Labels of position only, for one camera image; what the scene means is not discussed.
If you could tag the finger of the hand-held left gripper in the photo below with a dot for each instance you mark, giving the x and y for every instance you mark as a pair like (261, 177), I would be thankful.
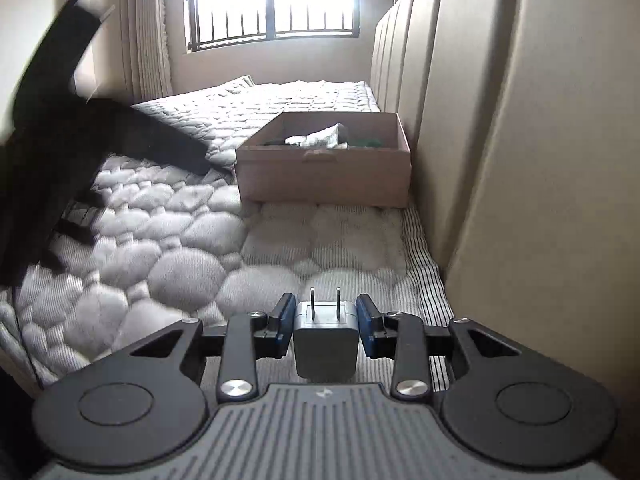
(160, 142)
(60, 45)

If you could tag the grey quilted bed cover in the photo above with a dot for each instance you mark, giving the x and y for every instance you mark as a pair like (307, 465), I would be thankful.
(200, 240)

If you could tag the striped bed sheet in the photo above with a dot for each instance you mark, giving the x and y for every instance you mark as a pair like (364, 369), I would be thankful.
(425, 270)

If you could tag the beige padded headboard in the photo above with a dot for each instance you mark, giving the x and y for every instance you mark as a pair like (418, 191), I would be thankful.
(525, 135)

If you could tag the pink cardboard box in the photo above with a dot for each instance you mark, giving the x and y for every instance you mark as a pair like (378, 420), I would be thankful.
(320, 180)

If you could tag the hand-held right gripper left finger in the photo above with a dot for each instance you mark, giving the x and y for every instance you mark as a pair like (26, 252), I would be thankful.
(286, 322)

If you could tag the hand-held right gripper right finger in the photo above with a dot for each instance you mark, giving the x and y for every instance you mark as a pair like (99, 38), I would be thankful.
(365, 325)

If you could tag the barred window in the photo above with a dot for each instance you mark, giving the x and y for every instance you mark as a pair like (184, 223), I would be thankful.
(275, 0)

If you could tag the red blue packet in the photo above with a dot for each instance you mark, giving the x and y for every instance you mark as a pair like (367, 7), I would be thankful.
(325, 136)

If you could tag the beige curtain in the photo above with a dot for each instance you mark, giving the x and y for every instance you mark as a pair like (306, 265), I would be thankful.
(147, 30)

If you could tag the white power adapter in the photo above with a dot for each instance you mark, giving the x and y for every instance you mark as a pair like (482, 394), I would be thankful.
(325, 347)

